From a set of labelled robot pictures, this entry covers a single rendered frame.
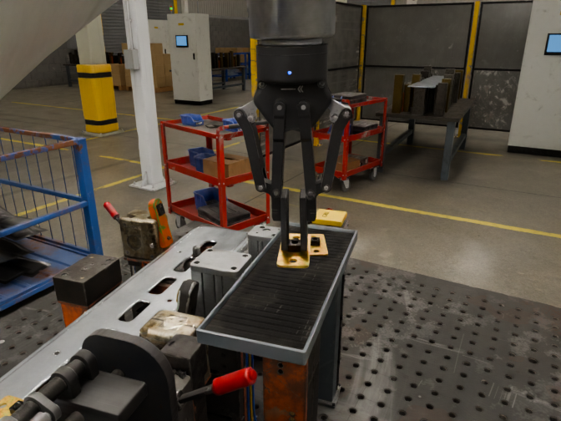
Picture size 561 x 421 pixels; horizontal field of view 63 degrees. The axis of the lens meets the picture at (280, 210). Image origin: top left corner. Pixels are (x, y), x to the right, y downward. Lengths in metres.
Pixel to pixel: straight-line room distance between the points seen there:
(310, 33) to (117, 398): 0.41
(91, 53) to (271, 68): 7.54
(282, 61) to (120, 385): 0.37
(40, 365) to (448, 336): 1.04
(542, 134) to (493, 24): 1.85
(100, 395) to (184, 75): 10.93
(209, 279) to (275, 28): 0.51
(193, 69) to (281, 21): 10.70
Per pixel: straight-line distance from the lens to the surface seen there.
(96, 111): 8.00
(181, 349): 0.67
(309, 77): 0.47
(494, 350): 1.44
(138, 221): 1.23
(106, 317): 0.95
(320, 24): 0.47
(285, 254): 0.56
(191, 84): 11.23
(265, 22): 0.47
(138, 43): 4.84
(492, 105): 7.88
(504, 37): 7.83
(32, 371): 0.87
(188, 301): 0.80
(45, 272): 3.12
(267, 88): 0.50
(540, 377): 1.38
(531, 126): 7.07
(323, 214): 0.94
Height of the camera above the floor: 1.50
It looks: 21 degrees down
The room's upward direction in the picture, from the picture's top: straight up
